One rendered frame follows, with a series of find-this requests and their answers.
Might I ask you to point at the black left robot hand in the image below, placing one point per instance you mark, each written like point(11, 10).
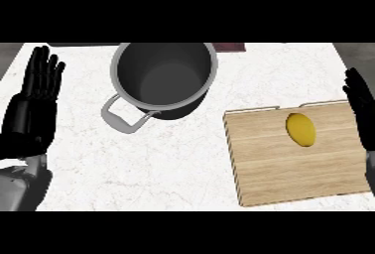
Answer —
point(30, 112)

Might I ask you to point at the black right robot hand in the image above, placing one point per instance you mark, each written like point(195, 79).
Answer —
point(362, 102)

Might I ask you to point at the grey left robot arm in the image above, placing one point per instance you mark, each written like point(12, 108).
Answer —
point(19, 185)

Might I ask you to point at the yellow lemon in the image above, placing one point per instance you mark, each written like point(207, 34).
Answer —
point(300, 129)

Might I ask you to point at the wooden tray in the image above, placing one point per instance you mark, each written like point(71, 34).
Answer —
point(293, 158)

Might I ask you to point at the grey metal pot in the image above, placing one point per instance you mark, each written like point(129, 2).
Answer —
point(161, 82)

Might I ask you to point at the dark red flat object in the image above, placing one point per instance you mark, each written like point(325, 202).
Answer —
point(229, 47)

